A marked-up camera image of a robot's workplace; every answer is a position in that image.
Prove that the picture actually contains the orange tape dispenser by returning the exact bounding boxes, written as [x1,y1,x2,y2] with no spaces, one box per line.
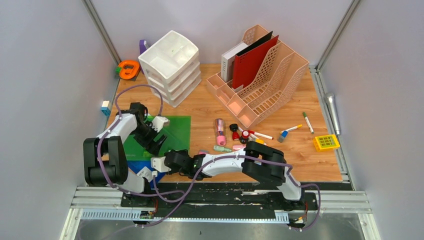
[115,60,141,80]

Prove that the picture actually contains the green cap white marker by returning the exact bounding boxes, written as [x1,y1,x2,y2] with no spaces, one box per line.
[302,112,315,134]

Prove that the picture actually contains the yellow mini highlighter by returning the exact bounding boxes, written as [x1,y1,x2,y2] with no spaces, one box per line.
[255,138,267,146]

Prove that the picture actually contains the pink mini highlighter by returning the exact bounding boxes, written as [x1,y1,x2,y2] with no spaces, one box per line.
[232,144,246,151]

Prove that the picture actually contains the white hardcover book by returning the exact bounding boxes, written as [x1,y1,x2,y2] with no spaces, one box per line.
[220,42,248,83]

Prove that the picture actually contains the red black stamp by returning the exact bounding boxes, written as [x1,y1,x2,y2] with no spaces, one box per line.
[229,123,240,141]

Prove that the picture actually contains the purple cable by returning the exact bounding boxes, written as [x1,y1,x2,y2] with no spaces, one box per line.
[96,84,186,229]
[151,153,322,232]

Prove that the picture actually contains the white plastic drawer unit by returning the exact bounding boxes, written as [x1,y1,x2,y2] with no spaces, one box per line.
[138,30,202,108]

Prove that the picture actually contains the pink plastic file organizer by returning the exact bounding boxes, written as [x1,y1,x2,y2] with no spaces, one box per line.
[206,40,309,129]

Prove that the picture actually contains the blue folder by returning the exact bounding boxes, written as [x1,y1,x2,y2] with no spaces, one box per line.
[127,160,155,189]

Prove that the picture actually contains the blue white small block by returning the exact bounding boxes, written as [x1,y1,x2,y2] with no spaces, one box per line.
[100,100,112,117]

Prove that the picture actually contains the blue grey eraser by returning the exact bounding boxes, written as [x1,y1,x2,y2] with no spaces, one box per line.
[277,130,289,143]

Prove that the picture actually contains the red round stamp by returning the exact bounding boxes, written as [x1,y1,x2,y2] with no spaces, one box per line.
[239,130,250,145]

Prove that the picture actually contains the pink highlighter pack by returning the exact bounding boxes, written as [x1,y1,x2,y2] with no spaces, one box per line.
[214,118,227,146]

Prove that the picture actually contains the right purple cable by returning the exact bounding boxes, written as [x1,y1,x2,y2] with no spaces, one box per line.
[151,153,322,232]

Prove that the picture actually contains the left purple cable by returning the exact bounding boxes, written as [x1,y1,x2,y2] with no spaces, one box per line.
[96,84,186,229]

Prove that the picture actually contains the purple object at wall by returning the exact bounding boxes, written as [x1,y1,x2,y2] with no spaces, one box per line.
[138,39,149,55]

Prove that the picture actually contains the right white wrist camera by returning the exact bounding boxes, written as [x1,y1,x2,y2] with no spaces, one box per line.
[150,156,172,173]

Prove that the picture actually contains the yellow small crate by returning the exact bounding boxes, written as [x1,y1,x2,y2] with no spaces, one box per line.
[312,134,340,152]

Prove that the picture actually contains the red cap white marker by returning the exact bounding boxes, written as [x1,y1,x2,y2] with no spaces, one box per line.
[247,130,274,140]

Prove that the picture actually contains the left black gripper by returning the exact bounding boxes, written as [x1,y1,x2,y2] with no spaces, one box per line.
[131,121,167,156]

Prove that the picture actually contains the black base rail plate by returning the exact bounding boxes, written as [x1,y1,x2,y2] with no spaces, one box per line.
[120,182,318,219]

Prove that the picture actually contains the red folder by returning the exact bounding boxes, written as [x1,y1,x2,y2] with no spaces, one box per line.
[232,31,279,89]

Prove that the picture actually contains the green mini highlighter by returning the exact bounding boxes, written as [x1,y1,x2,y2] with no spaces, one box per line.
[213,145,233,153]

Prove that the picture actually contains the green folder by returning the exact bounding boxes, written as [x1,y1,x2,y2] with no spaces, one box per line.
[123,115,191,161]

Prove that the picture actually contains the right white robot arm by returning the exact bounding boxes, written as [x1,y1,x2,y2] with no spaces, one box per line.
[157,141,306,209]

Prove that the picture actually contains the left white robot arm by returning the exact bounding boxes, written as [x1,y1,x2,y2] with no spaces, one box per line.
[83,102,170,207]

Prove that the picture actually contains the yellow cap white marker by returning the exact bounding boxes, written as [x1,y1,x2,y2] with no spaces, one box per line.
[279,124,303,134]

